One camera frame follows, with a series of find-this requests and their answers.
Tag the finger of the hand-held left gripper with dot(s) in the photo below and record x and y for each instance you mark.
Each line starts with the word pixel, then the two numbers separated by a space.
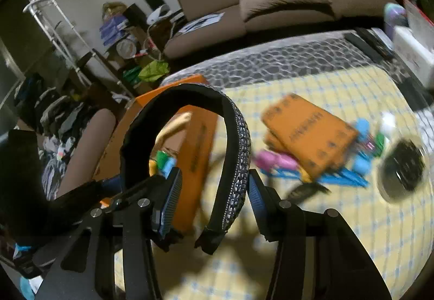
pixel 79 197

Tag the white tissue box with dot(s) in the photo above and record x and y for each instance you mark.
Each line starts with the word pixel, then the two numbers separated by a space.
pixel 413 49

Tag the round clear hair-tie container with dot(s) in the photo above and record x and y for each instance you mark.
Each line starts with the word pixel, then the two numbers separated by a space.
pixel 403 168

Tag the pink hair roller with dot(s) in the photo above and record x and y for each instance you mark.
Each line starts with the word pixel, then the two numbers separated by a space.
pixel 288 161
pixel 268 159

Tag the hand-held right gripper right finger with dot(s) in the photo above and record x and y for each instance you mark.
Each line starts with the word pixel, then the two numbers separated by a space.
pixel 256 198

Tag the purple boxes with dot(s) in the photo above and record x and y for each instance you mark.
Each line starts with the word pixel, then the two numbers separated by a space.
pixel 113 29

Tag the person's left forearm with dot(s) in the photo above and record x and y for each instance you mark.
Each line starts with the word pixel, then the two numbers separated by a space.
pixel 90 147

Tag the white foam roller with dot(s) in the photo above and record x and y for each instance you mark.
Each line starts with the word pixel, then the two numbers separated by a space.
pixel 387 122

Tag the black remote control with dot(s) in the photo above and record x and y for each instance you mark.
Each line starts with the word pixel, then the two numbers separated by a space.
pixel 385 37
pixel 374 42
pixel 362 47

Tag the yellow checkered cloth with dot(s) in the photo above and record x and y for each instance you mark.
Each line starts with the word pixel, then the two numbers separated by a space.
pixel 339 235

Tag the purple container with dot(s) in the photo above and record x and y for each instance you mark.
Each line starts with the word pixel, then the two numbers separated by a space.
pixel 395 17

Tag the green plastic bag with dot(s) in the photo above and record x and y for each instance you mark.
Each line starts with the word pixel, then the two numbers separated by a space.
pixel 149 71

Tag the black comb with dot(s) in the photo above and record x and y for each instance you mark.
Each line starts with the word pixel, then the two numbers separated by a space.
pixel 307 191

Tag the blue hair roller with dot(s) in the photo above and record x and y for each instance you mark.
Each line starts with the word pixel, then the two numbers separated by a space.
pixel 362 129
pixel 169 166
pixel 362 164

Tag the orange box lid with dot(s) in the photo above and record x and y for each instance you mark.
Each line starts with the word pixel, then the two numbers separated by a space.
pixel 310 135

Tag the paper sheet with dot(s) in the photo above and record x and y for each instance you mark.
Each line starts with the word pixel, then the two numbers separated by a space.
pixel 201 22

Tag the black rhinestone headband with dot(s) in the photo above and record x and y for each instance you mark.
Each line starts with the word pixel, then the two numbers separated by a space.
pixel 237 137

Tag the grey stone-pattern tablecloth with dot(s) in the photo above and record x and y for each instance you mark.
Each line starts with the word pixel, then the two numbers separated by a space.
pixel 288 56

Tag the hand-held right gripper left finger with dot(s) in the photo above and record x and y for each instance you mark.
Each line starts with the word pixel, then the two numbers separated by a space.
pixel 170 200

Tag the orange storage box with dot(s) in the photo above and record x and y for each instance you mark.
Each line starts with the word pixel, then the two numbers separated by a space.
pixel 195 157

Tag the green hair roller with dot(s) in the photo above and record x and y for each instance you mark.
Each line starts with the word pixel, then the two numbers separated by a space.
pixel 379 146
pixel 161 157

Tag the pile of clothes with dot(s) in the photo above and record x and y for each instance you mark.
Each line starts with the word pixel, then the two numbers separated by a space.
pixel 57 117

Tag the white clothes rack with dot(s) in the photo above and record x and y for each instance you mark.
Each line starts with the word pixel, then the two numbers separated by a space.
pixel 57 32

